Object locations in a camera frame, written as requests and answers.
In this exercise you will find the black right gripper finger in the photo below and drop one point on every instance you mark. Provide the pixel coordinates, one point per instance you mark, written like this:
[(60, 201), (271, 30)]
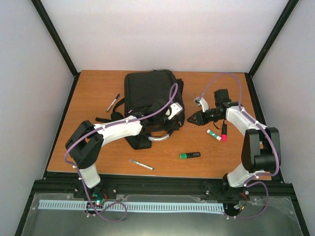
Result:
[(193, 121), (193, 117)]

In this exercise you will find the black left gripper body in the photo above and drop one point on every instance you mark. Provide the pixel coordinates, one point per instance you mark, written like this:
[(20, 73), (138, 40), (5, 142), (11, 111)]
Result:
[(159, 122)]

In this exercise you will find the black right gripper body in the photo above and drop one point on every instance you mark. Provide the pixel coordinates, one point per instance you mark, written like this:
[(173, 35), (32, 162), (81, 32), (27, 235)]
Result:
[(204, 120)]

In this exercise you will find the black student backpack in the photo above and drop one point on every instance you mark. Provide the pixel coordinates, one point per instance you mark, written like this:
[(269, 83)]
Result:
[(145, 93)]

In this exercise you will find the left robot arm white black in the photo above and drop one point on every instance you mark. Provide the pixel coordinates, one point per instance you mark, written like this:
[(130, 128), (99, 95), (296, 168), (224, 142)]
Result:
[(83, 147)]

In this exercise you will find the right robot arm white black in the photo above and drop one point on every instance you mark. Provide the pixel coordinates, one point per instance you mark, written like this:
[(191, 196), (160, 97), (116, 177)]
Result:
[(261, 152)]

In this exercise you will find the white green glue stick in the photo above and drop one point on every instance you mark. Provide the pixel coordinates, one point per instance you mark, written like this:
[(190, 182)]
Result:
[(213, 134)]

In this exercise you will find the pink black highlighter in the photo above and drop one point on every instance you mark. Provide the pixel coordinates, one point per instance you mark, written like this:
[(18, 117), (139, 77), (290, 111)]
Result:
[(224, 132)]

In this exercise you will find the green black highlighter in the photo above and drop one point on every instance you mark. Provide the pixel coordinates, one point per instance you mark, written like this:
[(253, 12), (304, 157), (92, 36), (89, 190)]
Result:
[(189, 155)]

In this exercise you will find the silver pen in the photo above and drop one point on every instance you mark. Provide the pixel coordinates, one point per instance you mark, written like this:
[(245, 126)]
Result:
[(141, 164)]

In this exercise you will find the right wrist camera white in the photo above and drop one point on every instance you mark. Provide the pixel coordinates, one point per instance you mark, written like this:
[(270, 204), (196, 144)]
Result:
[(201, 102)]

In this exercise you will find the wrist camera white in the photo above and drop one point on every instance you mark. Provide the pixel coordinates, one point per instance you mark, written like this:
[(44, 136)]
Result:
[(174, 110), (201, 102)]

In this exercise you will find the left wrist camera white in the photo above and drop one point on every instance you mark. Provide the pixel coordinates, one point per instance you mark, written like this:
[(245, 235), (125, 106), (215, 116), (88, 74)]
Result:
[(174, 110)]

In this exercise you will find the black aluminium rail base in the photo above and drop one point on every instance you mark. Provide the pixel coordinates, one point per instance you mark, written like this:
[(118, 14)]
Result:
[(111, 186)]

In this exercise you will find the right black frame post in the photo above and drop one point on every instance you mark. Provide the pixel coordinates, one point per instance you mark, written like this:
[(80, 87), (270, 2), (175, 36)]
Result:
[(280, 23)]

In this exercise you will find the black frame post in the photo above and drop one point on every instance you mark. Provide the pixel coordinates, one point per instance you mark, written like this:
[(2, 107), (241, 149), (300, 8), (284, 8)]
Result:
[(55, 36), (280, 23)]

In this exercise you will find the light blue cable duct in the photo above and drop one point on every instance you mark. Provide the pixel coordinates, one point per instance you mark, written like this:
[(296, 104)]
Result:
[(136, 207)]

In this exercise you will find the left black frame post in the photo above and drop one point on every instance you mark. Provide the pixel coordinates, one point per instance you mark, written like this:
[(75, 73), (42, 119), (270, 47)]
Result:
[(55, 36)]

